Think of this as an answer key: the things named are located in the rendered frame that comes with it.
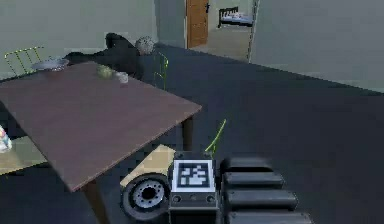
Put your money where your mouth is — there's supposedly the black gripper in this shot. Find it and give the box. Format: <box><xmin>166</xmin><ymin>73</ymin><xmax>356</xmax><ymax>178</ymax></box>
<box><xmin>121</xmin><ymin>173</ymin><xmax>172</xmax><ymax>222</ymax></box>

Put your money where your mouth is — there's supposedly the green wire frame chair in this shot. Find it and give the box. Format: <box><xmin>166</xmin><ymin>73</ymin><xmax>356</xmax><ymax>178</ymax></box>
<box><xmin>4</xmin><ymin>45</ymin><xmax>45</xmax><ymax>77</ymax></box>
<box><xmin>153</xmin><ymin>51</ymin><xmax>170</xmax><ymax>92</ymax></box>

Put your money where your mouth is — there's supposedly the green round food item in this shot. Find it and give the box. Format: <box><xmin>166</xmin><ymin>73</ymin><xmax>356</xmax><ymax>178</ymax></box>
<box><xmin>96</xmin><ymin>64</ymin><xmax>114</xmax><ymax>80</ymax></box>

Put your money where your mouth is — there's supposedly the black frame bed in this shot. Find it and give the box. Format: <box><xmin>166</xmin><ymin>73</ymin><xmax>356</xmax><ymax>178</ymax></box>
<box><xmin>217</xmin><ymin>6</ymin><xmax>254</xmax><ymax>29</ymax></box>

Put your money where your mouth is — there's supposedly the brown wooden dining table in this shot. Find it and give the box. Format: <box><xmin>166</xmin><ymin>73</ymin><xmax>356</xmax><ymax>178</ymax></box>
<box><xmin>0</xmin><ymin>60</ymin><xmax>203</xmax><ymax>224</ymax></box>

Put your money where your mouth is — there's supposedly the white patterned rounded object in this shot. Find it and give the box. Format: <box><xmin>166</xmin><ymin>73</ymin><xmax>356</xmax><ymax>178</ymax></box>
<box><xmin>0</xmin><ymin>125</ymin><xmax>13</xmax><ymax>154</ymax></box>

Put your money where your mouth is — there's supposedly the grey speckled ball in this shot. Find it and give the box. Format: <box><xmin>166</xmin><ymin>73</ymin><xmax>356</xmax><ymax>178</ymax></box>
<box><xmin>134</xmin><ymin>36</ymin><xmax>156</xmax><ymax>56</ymax></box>

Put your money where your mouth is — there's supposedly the brown wooden room door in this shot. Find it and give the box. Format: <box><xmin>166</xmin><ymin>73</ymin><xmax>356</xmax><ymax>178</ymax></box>
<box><xmin>186</xmin><ymin>0</ymin><xmax>209</xmax><ymax>49</ymax></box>

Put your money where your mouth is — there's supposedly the grey shallow bowl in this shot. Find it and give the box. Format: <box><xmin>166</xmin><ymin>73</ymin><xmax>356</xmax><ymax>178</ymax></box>
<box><xmin>31</xmin><ymin>58</ymin><xmax>70</xmax><ymax>72</ymax></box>

